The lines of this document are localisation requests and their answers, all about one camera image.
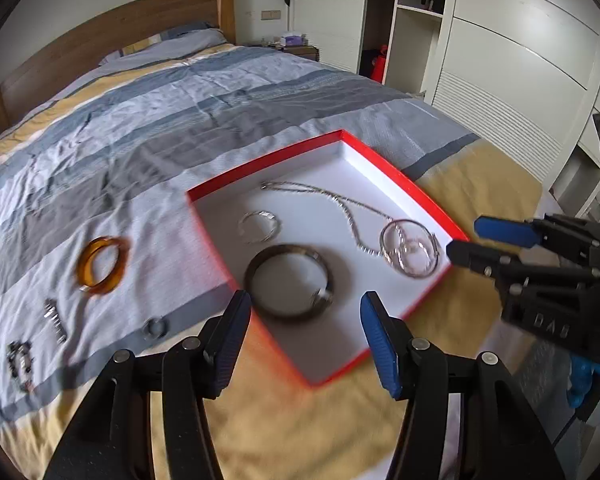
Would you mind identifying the amber bangle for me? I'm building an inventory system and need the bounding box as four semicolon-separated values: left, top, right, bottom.
76;236;131;296

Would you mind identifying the twisted silver hoop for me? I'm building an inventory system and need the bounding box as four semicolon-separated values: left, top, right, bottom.
397;237;431;272

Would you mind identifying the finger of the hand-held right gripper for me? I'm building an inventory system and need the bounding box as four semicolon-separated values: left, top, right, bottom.
446;239;600;292
474;214;600;249

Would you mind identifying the silver watch piece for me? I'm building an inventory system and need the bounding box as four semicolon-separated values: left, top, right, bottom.
44;299;68;345

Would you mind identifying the striped pillow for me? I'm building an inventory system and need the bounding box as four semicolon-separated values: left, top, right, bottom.
98;20;228;66

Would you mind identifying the red bag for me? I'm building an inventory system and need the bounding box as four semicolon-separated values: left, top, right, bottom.
370;45;388;83

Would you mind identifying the silver chain necklace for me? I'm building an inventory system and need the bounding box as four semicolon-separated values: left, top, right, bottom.
260;181;416;258

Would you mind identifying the wooden headboard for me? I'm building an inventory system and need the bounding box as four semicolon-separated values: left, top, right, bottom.
0;0;237;133

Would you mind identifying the red cardboard box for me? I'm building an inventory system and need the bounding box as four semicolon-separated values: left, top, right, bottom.
186;130;471;388

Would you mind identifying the dark brown bangle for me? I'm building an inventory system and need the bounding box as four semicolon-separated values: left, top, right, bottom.
244;243;337;322

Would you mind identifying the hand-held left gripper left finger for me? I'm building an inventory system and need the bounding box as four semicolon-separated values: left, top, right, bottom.
42;289;252;480

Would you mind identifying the person's right hand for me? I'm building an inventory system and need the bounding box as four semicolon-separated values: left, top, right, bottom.
566;350;600;418

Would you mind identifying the silver bangles pair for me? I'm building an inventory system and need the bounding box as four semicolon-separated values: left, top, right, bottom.
380;218;441;277

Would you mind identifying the wooden nightstand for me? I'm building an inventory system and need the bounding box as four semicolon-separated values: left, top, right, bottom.
252;42;321;62

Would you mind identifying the twisted silver bracelet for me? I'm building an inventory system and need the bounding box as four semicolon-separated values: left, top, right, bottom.
238;210;283;243

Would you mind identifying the dark bead bracelet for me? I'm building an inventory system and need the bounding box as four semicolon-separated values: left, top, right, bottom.
7;340;36;393

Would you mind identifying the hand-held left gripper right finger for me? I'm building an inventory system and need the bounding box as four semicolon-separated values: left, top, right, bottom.
360;290;566;480

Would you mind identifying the white wardrobe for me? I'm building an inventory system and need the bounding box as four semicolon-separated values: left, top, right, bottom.
285;0;600;231

